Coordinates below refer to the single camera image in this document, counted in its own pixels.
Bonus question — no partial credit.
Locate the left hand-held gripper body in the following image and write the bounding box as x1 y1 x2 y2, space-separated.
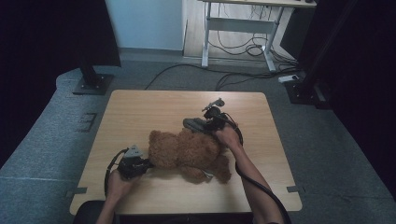
117 144 149 181

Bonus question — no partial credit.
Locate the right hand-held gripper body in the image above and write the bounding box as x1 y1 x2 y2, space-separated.
201 97 230 132

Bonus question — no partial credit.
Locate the brown teddy bear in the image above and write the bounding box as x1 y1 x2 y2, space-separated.
147 128 233 185

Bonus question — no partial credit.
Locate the person's right hand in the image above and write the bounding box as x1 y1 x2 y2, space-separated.
214 123 244 150

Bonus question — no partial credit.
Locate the person's left hand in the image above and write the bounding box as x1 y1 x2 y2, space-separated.
106 169 141 203

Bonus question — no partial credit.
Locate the grey tape strip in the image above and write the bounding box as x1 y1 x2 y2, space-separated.
64 187 89 199
286 185 306 194

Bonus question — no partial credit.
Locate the grey floor outlet cover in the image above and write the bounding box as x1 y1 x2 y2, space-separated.
76 112 98 133

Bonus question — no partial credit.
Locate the black chair armrest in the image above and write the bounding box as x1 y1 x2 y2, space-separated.
72 200 120 224

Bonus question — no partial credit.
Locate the white power strip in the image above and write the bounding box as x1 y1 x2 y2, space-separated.
277 74 300 84

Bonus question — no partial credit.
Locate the black stand with square base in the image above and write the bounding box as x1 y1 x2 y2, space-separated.
72 62 115 96

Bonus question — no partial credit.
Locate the black curtain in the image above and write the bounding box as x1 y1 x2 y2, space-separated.
0 0 122 162
307 0 396 202

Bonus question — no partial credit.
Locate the left hand-held gripper cable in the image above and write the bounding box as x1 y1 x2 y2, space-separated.
104 147 129 198

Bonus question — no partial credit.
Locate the hand-held gripper cable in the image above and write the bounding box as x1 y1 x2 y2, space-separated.
104 147 129 198
221 112 293 224

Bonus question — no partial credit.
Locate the right hand-held gripper cable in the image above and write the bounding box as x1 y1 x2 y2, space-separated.
221 112 293 224

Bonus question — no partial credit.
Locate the long black floor cable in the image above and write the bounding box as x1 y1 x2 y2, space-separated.
144 63 301 91

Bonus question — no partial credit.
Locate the bundle of black cables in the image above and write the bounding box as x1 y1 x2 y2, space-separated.
207 29 297 64

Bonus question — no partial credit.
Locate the black stand with rail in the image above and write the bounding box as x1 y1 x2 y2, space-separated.
284 0 359 110

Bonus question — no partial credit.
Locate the white metal desk frame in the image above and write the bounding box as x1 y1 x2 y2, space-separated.
199 0 318 73

